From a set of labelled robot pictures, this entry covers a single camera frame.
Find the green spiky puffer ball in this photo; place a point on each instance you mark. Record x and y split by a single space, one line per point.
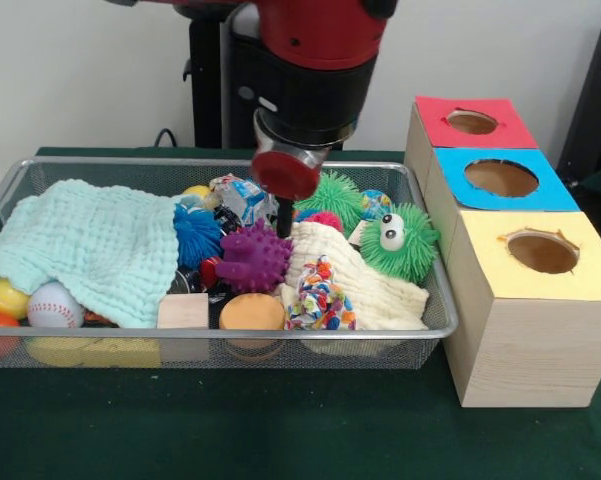
337 197

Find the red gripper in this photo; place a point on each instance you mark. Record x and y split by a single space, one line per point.
287 175

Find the green puffer toy with eyes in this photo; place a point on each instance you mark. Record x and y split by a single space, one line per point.
410 250

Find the plain wooden cube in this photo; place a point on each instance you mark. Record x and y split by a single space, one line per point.
182 312

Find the multicolour print fabric bundle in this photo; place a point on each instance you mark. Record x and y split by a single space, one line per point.
320 295

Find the purple spiky rubber toy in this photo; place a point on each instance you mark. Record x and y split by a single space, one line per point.
255 260

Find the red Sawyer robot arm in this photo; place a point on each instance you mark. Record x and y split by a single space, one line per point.
320 40

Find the orange round foam disc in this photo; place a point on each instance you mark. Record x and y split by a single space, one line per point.
252 312

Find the wooden three-hole sorting box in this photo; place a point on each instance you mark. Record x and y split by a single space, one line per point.
530 350

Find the clear snack packet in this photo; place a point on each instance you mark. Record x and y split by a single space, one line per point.
240 197

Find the white baseball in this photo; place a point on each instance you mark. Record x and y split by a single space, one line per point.
55 307

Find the cream waffle cloth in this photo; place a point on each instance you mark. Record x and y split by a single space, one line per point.
380 295

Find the blue puffer ball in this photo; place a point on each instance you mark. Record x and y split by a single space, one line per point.
195 232

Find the black standing panel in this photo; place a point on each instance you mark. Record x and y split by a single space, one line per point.
595 100

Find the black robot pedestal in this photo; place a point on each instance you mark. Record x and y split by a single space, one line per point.
210 100

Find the mint green waffle cloth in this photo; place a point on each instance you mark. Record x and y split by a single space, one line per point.
90 240

